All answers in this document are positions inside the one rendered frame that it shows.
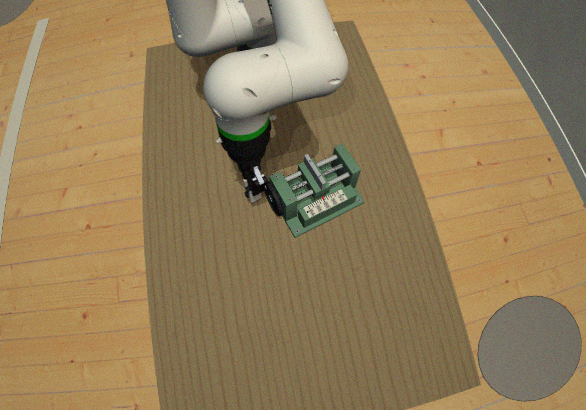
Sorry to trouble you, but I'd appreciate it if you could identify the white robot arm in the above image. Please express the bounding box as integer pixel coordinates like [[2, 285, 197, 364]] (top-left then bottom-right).
[[166, 0, 348, 157]]

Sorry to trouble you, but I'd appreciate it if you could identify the green bench vise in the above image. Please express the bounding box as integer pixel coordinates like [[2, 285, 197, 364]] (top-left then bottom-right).
[[264, 143, 364, 238]]

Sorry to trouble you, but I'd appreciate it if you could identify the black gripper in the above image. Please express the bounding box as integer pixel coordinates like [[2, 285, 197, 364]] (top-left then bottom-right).
[[228, 148, 268, 202]]

